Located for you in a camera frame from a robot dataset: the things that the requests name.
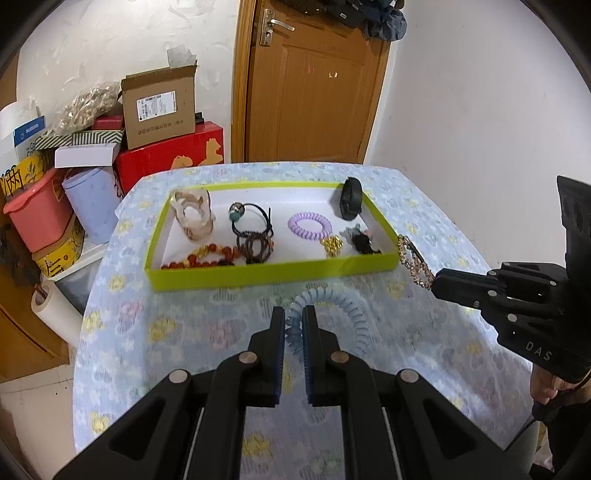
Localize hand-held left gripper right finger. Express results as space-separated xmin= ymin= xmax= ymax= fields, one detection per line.
xmin=301 ymin=305 xmax=530 ymax=480

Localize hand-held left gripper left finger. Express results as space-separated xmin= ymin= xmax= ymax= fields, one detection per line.
xmin=53 ymin=306 xmax=286 ymax=480

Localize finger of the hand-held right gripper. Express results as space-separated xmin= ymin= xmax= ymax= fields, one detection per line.
xmin=433 ymin=262 xmax=570 ymax=297
xmin=431 ymin=284 xmax=563 ymax=334

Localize rhinestone chain bracelet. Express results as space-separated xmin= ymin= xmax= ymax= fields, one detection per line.
xmin=396 ymin=234 xmax=435 ymax=291

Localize blue spiral hair tie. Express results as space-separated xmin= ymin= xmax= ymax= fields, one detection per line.
xmin=285 ymin=288 xmax=370 ymax=358

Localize green cardboard box tray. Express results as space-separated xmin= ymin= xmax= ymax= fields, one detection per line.
xmin=143 ymin=181 xmax=402 ymax=292

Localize black hair clip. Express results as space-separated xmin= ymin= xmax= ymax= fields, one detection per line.
xmin=344 ymin=224 xmax=382 ymax=256

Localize dark brown braided hair tie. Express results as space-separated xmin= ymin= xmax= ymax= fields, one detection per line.
xmin=235 ymin=230 xmax=275 ymax=265

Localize red bead bracelet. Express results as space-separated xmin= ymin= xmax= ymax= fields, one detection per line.
xmin=161 ymin=244 xmax=241 ymax=271

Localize purple spiral hair tie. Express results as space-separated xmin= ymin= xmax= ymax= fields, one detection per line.
xmin=288 ymin=211 xmax=332 ymax=241

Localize black hair tie teal bead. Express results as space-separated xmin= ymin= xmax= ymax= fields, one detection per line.
xmin=228 ymin=202 xmax=274 ymax=234

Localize person's right forearm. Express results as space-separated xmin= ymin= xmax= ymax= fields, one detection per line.
xmin=538 ymin=383 xmax=591 ymax=474

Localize person's right hand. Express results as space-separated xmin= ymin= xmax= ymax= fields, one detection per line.
xmin=530 ymin=364 xmax=588 ymax=407

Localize black wristband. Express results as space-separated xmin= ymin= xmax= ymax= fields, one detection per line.
xmin=331 ymin=177 xmax=363 ymax=220

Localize gold hair claw clip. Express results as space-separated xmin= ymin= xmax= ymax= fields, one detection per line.
xmin=168 ymin=188 xmax=217 ymax=241

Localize clear plastic storage bin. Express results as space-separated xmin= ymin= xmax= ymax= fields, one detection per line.
xmin=55 ymin=240 xmax=109 ymax=315

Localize white film roll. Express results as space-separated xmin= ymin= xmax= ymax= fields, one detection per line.
xmin=31 ymin=281 xmax=84 ymax=349

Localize large red gift box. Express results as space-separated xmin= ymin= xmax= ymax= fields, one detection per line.
xmin=115 ymin=121 xmax=225 ymax=195

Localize wooden door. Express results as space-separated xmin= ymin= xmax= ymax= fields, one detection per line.
xmin=231 ymin=0 xmax=393 ymax=163

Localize lavender plastic bucket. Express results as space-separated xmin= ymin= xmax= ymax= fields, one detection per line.
xmin=61 ymin=167 xmax=122 ymax=244

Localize yellow round tin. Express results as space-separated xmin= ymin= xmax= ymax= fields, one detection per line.
xmin=32 ymin=217 xmax=86 ymax=278

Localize wooden wardrobe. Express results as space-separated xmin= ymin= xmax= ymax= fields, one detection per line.
xmin=0 ymin=258 xmax=70 ymax=384

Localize dark clothes on door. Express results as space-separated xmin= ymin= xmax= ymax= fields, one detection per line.
xmin=277 ymin=0 xmax=408 ymax=42

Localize brown cardboard box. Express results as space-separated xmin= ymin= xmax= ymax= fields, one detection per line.
xmin=121 ymin=65 xmax=198 ymax=151

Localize pink plastic basket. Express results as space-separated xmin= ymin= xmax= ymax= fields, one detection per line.
xmin=4 ymin=168 xmax=75 ymax=254

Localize white flat box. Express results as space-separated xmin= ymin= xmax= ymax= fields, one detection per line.
xmin=54 ymin=143 xmax=120 ymax=169

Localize small dark red box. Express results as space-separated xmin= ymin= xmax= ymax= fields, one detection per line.
xmin=91 ymin=115 xmax=125 ymax=132

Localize green striped box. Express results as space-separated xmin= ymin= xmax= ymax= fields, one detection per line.
xmin=37 ymin=129 xmax=125 ymax=151

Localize yellow printed box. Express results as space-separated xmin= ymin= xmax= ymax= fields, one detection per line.
xmin=0 ymin=152 xmax=54 ymax=199

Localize clear bag of gold pieces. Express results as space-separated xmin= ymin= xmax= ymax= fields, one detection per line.
xmin=48 ymin=82 xmax=123 ymax=137

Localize blue and white carton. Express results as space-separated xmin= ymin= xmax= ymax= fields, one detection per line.
xmin=13 ymin=115 xmax=49 ymax=160

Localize white paper roll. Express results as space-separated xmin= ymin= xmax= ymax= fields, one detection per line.
xmin=0 ymin=99 xmax=40 ymax=139

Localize black cable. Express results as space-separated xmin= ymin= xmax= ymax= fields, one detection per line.
xmin=502 ymin=376 xmax=591 ymax=452

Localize metal door handle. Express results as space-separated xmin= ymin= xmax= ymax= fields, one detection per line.
xmin=260 ymin=9 xmax=295 ymax=46

